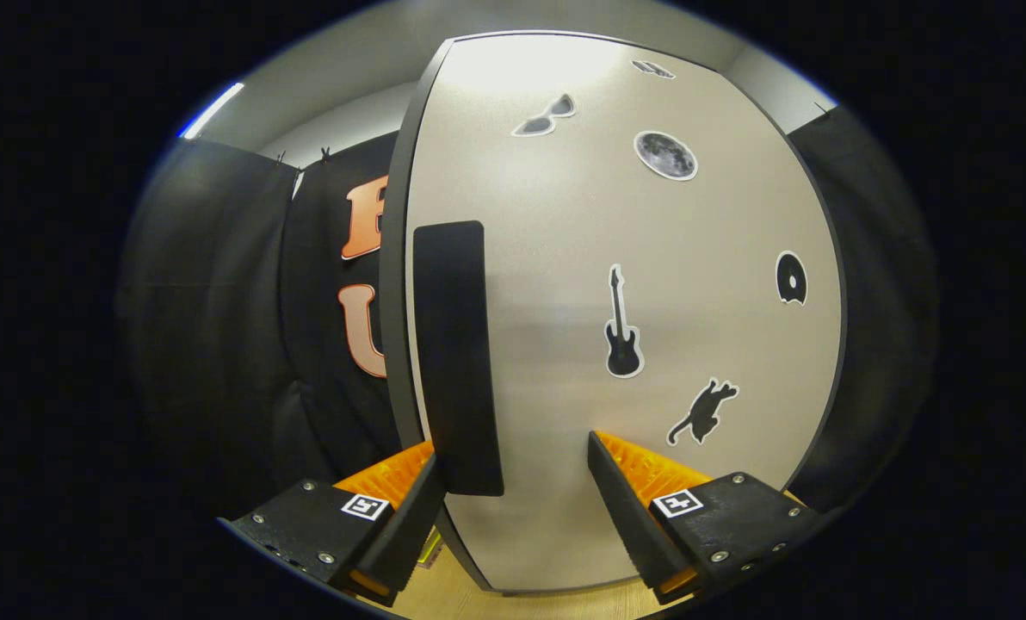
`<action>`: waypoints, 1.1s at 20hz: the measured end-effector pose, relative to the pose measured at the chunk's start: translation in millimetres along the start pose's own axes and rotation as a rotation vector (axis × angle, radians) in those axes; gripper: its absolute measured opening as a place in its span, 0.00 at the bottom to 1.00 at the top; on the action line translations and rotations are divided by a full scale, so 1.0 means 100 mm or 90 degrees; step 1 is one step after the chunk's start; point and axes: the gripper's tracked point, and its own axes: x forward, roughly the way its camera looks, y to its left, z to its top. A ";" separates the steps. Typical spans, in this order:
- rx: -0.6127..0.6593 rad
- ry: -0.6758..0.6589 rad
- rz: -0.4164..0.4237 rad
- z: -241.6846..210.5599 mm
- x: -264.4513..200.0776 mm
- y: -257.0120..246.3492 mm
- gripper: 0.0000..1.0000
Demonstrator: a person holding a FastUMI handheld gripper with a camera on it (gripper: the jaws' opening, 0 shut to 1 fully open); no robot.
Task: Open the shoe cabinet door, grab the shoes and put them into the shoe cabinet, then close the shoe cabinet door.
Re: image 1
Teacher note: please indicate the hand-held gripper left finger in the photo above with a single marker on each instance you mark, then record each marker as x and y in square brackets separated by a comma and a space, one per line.
[410, 534]

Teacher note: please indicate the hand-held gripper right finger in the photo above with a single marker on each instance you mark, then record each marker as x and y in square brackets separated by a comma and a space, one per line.
[629, 517]

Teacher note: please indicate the dark grey shoe cabinet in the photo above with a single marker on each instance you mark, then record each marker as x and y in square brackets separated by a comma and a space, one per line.
[397, 258]

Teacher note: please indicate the black backdrop cloth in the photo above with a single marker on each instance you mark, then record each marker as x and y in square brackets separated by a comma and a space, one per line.
[220, 301]

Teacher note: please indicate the ceiling light panel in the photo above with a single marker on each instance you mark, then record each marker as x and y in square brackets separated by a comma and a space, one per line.
[212, 110]

